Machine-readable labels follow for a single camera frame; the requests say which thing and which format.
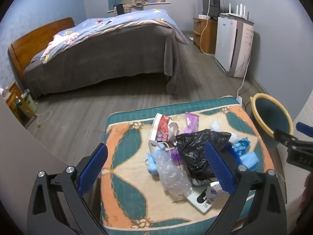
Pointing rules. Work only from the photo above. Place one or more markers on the white medicine box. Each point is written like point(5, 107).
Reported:
point(195, 195)

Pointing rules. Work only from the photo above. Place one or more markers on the crumpled blue glove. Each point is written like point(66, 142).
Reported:
point(240, 145)

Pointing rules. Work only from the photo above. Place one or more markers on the yellow rimmed teal waste bin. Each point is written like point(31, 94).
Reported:
point(271, 112)

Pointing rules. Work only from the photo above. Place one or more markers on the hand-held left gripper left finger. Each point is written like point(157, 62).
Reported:
point(93, 169)

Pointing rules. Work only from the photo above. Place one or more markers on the wooden window sill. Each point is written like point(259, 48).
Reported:
point(161, 3)

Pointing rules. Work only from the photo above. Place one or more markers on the blue face mask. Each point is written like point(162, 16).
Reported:
point(249, 160)
point(152, 167)

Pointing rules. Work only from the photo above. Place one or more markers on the white router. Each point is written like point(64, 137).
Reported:
point(232, 15)

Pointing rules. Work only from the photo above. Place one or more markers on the silver blister pack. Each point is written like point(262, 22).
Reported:
point(199, 182)

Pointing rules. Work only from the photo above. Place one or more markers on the wooden bed frame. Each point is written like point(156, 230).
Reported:
point(36, 36)

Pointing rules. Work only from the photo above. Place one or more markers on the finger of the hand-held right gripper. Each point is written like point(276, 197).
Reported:
point(304, 128)
point(283, 137)

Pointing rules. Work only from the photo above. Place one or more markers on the pale green container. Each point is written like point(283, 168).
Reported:
point(28, 102)

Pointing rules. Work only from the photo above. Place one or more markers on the blue printed quilt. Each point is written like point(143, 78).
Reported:
point(110, 22)

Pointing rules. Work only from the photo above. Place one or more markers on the red white snack packet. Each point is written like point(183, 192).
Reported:
point(162, 124)

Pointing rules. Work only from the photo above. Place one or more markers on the black plastic bag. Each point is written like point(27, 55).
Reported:
point(195, 151)

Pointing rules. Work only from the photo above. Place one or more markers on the purple foil packet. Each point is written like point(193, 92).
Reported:
point(190, 120)

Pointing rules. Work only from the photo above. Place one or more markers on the wooden nightstand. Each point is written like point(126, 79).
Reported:
point(14, 100)

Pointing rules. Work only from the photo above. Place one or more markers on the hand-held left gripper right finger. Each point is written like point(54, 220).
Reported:
point(220, 169)

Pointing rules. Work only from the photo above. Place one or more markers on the plaid clothes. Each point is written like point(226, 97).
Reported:
point(137, 2)

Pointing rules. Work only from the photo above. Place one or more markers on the white printed plastic wrapper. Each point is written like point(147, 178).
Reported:
point(212, 191)

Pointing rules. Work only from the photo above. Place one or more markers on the wooden cabinet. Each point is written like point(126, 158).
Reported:
point(207, 36)

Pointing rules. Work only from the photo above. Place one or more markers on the purple spray bottle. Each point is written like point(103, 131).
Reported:
point(176, 156)

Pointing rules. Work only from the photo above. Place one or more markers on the white power strip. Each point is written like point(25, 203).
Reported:
point(239, 99)

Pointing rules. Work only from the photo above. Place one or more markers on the white air purifier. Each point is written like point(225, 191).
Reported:
point(227, 41)

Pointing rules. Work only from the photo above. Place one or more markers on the teal orange patterned mat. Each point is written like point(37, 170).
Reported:
point(127, 181)

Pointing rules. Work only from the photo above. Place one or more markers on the clear bubble wrap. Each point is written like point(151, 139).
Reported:
point(171, 176)

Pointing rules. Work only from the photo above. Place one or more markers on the white textured cloth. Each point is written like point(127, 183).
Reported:
point(303, 112)

